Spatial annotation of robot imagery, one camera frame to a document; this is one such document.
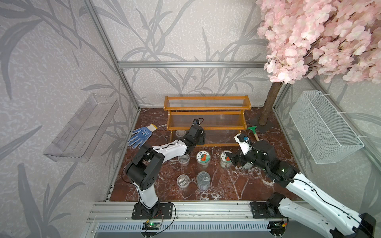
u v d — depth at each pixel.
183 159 0.86
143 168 0.47
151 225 0.71
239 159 0.64
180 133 0.97
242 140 0.61
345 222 0.40
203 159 0.83
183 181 0.79
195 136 0.72
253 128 1.04
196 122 0.83
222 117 1.16
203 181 0.77
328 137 0.59
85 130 0.70
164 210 0.74
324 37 0.57
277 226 0.74
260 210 0.74
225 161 0.83
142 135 1.04
